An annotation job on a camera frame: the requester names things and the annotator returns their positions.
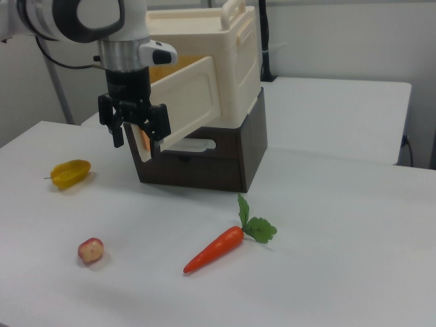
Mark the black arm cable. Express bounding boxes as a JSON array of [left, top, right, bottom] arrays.
[[35, 35, 106, 71]]

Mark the black wall cable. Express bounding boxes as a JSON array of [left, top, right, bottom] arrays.
[[401, 134, 415, 168]]

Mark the orange toy carrot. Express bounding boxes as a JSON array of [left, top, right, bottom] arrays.
[[183, 193, 278, 275]]

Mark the grey metal pole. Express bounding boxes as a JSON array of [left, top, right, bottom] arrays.
[[44, 50, 76, 125]]

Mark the cream cabinet door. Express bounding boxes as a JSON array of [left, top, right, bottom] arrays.
[[127, 55, 219, 163]]

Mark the pink toy apple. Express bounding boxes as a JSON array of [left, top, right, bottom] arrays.
[[77, 237, 104, 264]]

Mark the black pole stand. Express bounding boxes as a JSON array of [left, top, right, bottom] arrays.
[[257, 0, 277, 83]]

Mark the dark brown drawer box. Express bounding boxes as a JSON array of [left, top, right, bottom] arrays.
[[123, 87, 269, 193]]

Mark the white drawer handle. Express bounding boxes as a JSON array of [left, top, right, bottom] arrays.
[[170, 137, 217, 153]]

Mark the cream plastic cabinet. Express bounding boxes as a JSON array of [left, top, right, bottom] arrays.
[[145, 0, 263, 129]]

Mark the yellow toy starfruit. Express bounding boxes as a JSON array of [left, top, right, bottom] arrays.
[[43, 159, 93, 190]]

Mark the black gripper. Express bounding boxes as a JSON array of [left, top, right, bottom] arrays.
[[97, 66, 172, 149]]

